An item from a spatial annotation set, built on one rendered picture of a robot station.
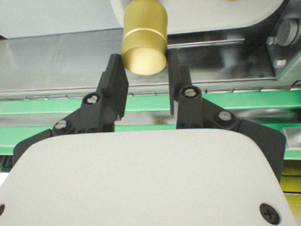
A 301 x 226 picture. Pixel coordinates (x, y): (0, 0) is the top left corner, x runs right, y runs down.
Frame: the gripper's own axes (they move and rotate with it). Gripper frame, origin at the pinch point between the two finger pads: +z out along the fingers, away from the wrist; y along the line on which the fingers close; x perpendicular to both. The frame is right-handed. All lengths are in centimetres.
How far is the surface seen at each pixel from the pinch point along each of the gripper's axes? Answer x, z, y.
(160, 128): -11.7, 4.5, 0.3
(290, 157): -19.2, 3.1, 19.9
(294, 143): -11.2, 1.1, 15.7
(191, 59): -7.0, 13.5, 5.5
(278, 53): -5.3, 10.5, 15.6
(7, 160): -32, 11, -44
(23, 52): -6.2, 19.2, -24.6
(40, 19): -2.1, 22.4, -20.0
